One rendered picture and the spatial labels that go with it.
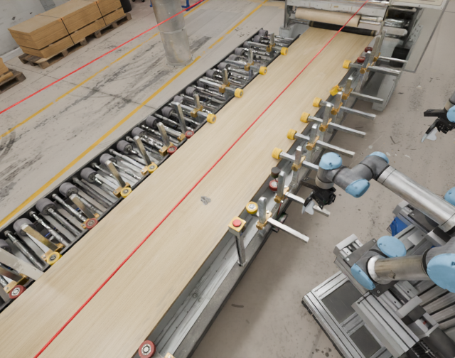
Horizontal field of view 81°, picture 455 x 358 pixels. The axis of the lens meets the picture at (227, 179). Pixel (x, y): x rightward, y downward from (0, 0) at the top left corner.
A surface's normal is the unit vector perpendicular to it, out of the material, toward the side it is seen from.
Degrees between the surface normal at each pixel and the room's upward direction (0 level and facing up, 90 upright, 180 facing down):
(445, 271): 83
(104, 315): 0
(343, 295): 0
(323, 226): 0
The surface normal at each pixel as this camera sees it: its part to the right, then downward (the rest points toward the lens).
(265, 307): -0.10, -0.63
